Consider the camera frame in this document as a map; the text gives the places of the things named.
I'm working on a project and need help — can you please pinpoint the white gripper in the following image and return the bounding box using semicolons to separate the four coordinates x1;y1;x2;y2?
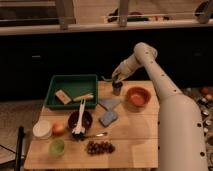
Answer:
112;62;132;82

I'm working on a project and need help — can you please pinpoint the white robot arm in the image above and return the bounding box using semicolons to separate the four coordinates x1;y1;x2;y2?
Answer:
112;42;208;171

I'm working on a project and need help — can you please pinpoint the metal cup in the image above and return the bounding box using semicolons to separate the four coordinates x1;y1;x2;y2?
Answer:
112;82;123;96

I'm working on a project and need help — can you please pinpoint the white lidded cup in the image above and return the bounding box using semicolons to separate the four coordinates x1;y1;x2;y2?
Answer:
33;120;52;139

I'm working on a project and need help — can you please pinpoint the green plastic cup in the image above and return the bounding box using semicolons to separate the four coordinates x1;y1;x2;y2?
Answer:
49;139;65;156

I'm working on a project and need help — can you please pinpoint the orange bowl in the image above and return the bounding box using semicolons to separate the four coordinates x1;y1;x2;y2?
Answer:
126;87;151;107

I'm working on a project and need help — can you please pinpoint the grey cloth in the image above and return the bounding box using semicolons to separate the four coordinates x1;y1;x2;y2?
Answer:
98;98;120;110

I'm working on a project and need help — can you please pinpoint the yellow corn cob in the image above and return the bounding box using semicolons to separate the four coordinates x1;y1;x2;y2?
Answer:
73;93;94;102

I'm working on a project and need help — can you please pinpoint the blue sponge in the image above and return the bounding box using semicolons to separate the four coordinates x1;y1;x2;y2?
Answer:
99;110;118;127

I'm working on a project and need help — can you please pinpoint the green plastic tray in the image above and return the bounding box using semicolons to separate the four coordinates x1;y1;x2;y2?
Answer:
44;74;98;110

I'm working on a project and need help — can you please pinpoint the dark maroon bowl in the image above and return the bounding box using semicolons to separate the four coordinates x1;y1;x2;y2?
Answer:
68;111;93;130

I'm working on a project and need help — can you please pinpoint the tan sponge block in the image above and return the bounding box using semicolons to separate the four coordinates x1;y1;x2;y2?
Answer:
55;90;71;104

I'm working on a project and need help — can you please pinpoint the purple grapes bunch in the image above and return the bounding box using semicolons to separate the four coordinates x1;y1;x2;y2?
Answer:
86;141;115;155

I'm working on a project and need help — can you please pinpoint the orange fruit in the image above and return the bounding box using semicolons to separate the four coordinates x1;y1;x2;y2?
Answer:
52;122;65;136

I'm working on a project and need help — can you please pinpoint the black chair frame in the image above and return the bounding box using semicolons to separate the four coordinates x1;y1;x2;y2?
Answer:
0;126;25;171

